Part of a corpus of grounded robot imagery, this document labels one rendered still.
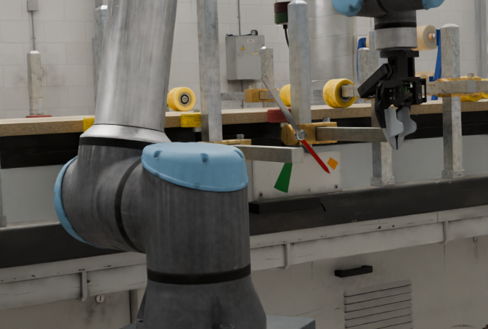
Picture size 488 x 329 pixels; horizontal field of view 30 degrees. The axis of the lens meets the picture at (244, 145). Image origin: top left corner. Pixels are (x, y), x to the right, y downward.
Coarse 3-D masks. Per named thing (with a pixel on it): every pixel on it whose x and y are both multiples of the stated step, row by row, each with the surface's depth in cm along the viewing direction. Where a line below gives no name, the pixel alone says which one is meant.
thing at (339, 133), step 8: (280, 128) 232; (320, 128) 218; (328, 128) 215; (336, 128) 212; (344, 128) 210; (352, 128) 207; (360, 128) 205; (368, 128) 203; (376, 128) 201; (280, 136) 232; (320, 136) 218; (328, 136) 215; (336, 136) 213; (344, 136) 210; (352, 136) 208; (360, 136) 205; (368, 136) 203; (376, 136) 200; (384, 136) 198
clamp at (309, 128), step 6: (288, 126) 217; (300, 126) 217; (306, 126) 218; (312, 126) 219; (318, 126) 219; (324, 126) 220; (330, 126) 222; (336, 126) 222; (282, 132) 219; (288, 132) 217; (306, 132) 218; (312, 132) 219; (282, 138) 219; (288, 138) 217; (306, 138) 218; (312, 138) 219; (288, 144) 217; (294, 144) 218; (300, 144) 217; (312, 144) 219
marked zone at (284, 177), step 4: (284, 164) 215; (288, 164) 215; (292, 164) 216; (284, 168) 215; (288, 168) 215; (280, 172) 214; (284, 172) 215; (288, 172) 215; (280, 176) 214; (284, 176) 215; (288, 176) 215; (280, 180) 214; (284, 180) 215; (288, 180) 215; (276, 184) 213; (280, 184) 214; (284, 184) 215; (288, 184) 215; (276, 188) 213; (280, 188) 214; (284, 188) 215
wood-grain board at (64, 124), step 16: (176, 112) 288; (192, 112) 274; (224, 112) 250; (240, 112) 240; (256, 112) 234; (320, 112) 245; (336, 112) 248; (352, 112) 251; (368, 112) 254; (416, 112) 263; (432, 112) 267; (0, 128) 199; (16, 128) 201; (32, 128) 203; (48, 128) 205; (64, 128) 207; (80, 128) 209
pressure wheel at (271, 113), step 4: (288, 108) 230; (268, 112) 232; (272, 112) 230; (276, 112) 230; (280, 112) 229; (268, 116) 232; (272, 116) 231; (276, 116) 230; (280, 116) 229; (284, 116) 229; (268, 120) 232; (272, 120) 231; (276, 120) 230; (280, 120) 230; (284, 120) 229; (280, 124) 232; (284, 124) 232; (284, 144) 233
